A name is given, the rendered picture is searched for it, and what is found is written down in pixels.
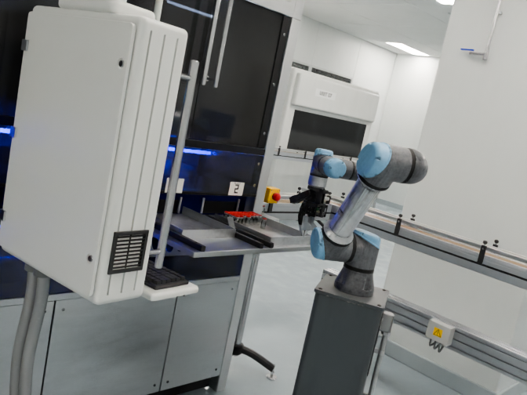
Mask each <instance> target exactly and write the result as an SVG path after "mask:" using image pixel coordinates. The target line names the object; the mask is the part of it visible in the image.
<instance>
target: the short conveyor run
mask: <svg viewBox="0 0 527 395"><path fill-rule="evenodd" d="M298 190H299V191H297V193H296V194H299V193H300V192H301V191H300V190H301V187H298ZM296 194H293V193H280V195H281V199H280V200H279V201H278V203H277V204H275V203H266V202H263V205H265V210H264V213H265V214H267V215H269V216H273V217H275V218H277V219H279V220H298V214H299V210H300V206H301V204H302V202H303V201H302V202H300V203H298V204H293V203H290V200H289V198H290V197H292V196H293V195H296ZM332 207H333V205H328V208H327V213H326V216H325V217H323V218H321V217H318V216H315V218H314V220H329V219H330V215H331V211H332Z"/></svg>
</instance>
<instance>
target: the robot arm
mask: <svg viewBox="0 0 527 395"><path fill-rule="evenodd" d="M427 170H428V163H427V159H426V158H425V157H424V155H423V154H421V153H420V152H419V151H418V150H415V149H412V148H407V147H400V146H395V145H391V144H388V143H384V142H371V143H368V144H366V145H365V146H364V147H363V148H362V150H361V151H360V153H359V155H358V160H357V161H348V160H344V159H339V158H334V157H333V152H332V151H331V150H326V149H321V148H317V149H316V150H315V152H314V156H313V161H312V166H311V172H310V175H309V179H308V184H309V185H308V186H307V189H310V190H306V191H304V192H302V193H299V194H296V195H293V196H292V197H290V198H289V200H290V203H293V204H298V203H300V202H302V201H303V202H302V204H301V206H300V210H299V214H298V224H299V228H300V233H301V236H305V235H306V233H307V232H308V231H309V230H312V233H311V253H312V255H313V257H315V258H316V259H322V260H329V261H337V262H343V268H342V269H341V271H340V272H339V274H338V275H337V277H336V280H335V282H334V287H335V288H337V289H338V290H340V291H342V292H345V293H347V294H350V295H355V296H360V297H371V296H373V293H374V281H373V272H374V269H375V265H376V260H377V256H378V253H379V249H380V242H381V240H380V237H378V236H377V235H375V234H373V233H370V232H368V231H366V230H362V229H359V228H356V227H357V225H358V224H359V223H360V221H361V220H362V218H363V216H364V215H365V214H366V213H367V211H368V210H369V208H370V206H371V205H372V203H373V202H374V201H375V199H376V198H377V196H378V195H379V193H380V191H385V190H387V189H388V188H389V187H390V185H391V184H392V183H393V182H396V183H405V184H414V183H418V182H420V181H421V180H422V179H423V178H424V177H425V176H426V174H427ZM328 177H330V178H333V179H348V180H353V181H356V182H355V184H354V186H353V187H352V188H351V191H350V192H349V194H348V195H347V197H346V198H345V200H344V201H343V204H342V205H341V206H340V208H339V209H338V211H337V213H336V214H335V215H334V217H333V219H330V220H328V221H326V222H325V224H324V225H323V227H319V226H318V227H317V225H316V224H315V223H314V218H315V216H318V217H321V218H323V217H325V216H326V213H327V208H328V205H326V204H323V203H324V200H325V194H328V193H329V191H328V190H325V188H326V184H327V180H328ZM325 209H326V210H325ZM324 213H325V214H324ZM306 214H307V216H306Z"/></svg>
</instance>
